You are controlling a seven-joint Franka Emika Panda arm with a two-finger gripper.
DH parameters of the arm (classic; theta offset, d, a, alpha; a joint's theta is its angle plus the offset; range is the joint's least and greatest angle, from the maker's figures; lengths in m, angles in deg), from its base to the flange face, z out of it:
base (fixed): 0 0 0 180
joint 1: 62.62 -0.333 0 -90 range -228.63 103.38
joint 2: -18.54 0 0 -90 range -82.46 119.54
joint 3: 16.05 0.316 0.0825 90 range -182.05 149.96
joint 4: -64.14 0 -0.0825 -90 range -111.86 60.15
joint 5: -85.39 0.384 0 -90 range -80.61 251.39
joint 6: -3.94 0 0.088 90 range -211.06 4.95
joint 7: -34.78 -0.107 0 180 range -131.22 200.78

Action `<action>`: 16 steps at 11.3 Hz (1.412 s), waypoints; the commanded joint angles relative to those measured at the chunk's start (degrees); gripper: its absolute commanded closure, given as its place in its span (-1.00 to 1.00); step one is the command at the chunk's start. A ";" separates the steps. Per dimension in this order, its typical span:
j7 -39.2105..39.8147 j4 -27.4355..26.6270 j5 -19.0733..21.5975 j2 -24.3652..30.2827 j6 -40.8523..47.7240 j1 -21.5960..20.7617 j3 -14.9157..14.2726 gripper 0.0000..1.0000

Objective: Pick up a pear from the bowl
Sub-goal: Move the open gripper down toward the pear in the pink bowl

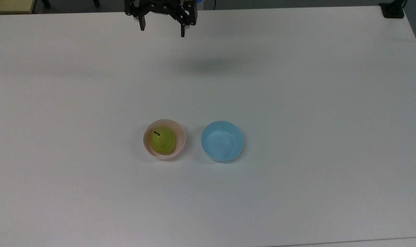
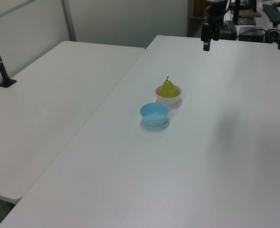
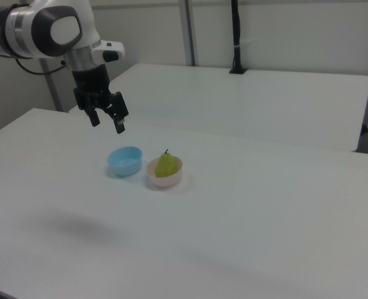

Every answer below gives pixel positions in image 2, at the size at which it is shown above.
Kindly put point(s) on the dark laptop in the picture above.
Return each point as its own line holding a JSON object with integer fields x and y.
{"x": 246, "y": 21}

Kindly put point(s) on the black monitor stand pole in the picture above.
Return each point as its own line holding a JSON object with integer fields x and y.
{"x": 236, "y": 12}

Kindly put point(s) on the green pear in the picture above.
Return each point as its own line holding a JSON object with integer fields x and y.
{"x": 168, "y": 89}

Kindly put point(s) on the black keyboard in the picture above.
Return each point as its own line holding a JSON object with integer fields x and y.
{"x": 274, "y": 13}

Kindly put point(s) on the blue plastic bowl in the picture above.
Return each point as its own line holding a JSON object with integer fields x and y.
{"x": 154, "y": 117}

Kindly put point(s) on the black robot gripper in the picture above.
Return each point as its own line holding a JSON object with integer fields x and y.
{"x": 216, "y": 9}

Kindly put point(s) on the pink plastic bowl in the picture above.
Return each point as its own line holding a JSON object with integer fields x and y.
{"x": 168, "y": 99}

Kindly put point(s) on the white side table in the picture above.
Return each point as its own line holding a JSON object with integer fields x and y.
{"x": 47, "y": 107}

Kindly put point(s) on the grey metal partition post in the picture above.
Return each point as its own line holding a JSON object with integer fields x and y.
{"x": 68, "y": 20}

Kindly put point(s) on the black electronics box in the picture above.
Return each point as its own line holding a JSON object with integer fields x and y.
{"x": 251, "y": 34}

